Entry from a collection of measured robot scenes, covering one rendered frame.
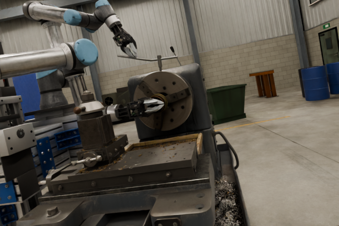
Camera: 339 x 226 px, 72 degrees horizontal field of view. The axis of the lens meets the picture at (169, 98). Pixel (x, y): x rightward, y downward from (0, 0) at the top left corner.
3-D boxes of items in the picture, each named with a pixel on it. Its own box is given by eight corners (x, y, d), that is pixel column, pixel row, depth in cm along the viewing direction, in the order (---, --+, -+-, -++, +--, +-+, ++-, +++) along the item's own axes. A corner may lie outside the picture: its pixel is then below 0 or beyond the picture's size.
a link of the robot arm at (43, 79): (34, 93, 133) (29, 69, 133) (55, 91, 145) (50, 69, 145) (48, 89, 128) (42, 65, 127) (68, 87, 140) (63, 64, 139)
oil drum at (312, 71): (301, 100, 681) (295, 70, 677) (321, 96, 680) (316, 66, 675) (313, 101, 622) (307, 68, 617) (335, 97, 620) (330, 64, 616)
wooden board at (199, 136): (132, 151, 118) (130, 143, 118) (203, 140, 111) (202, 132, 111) (106, 175, 89) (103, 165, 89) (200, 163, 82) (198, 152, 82)
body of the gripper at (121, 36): (117, 47, 123) (105, 27, 123) (123, 49, 132) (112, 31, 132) (129, 39, 122) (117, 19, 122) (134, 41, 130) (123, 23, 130)
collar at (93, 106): (86, 112, 73) (83, 103, 72) (109, 108, 71) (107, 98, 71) (70, 116, 65) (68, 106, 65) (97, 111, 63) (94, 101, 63)
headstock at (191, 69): (157, 122, 202) (148, 77, 200) (212, 113, 193) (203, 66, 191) (134, 140, 144) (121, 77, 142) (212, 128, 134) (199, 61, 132)
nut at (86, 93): (86, 102, 70) (83, 91, 70) (98, 100, 69) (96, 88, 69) (78, 104, 66) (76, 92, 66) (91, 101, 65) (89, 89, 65)
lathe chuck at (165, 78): (141, 128, 135) (135, 74, 133) (196, 125, 129) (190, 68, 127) (136, 132, 127) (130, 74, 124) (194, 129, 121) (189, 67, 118)
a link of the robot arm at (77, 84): (51, 52, 115) (79, 147, 120) (59, 47, 107) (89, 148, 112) (73, 50, 123) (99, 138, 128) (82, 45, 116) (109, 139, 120)
